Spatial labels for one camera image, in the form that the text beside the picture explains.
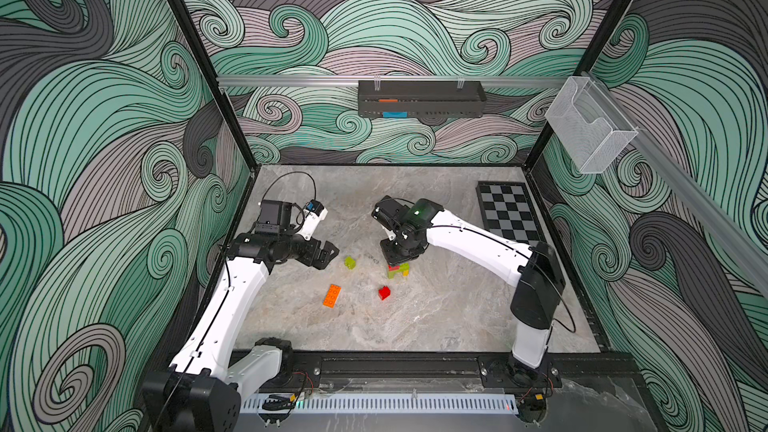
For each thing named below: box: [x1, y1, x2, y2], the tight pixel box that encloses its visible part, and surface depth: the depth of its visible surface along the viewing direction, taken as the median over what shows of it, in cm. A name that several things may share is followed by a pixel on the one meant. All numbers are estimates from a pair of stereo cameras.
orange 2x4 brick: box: [322, 284, 342, 309], surface depth 87 cm
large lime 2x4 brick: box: [387, 262, 411, 280], surface depth 91 cm
